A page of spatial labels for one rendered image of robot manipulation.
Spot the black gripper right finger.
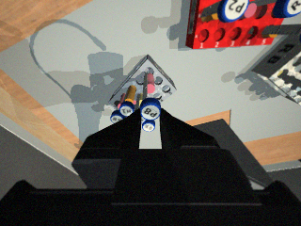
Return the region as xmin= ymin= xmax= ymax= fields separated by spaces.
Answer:
xmin=160 ymin=108 xmax=221 ymax=149

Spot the grey test tube rack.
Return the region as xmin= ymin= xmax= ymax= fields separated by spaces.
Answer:
xmin=108 ymin=54 xmax=176 ymax=108

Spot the white test tube rack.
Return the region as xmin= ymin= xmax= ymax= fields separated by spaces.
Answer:
xmin=251 ymin=39 xmax=301 ymax=105

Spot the red test tube rack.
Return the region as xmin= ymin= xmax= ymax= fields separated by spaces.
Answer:
xmin=185 ymin=0 xmax=284 ymax=49

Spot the grey bench mat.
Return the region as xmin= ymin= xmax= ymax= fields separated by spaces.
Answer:
xmin=0 ymin=0 xmax=301 ymax=143

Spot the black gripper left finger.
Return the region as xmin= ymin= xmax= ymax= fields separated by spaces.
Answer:
xmin=80 ymin=108 xmax=141 ymax=149

